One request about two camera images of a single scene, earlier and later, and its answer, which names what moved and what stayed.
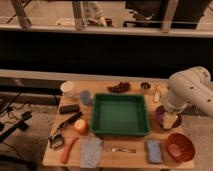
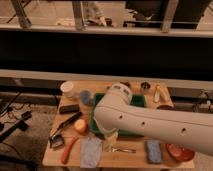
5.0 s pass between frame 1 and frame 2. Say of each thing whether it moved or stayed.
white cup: stayed
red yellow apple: stayed
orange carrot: stayed
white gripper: moved
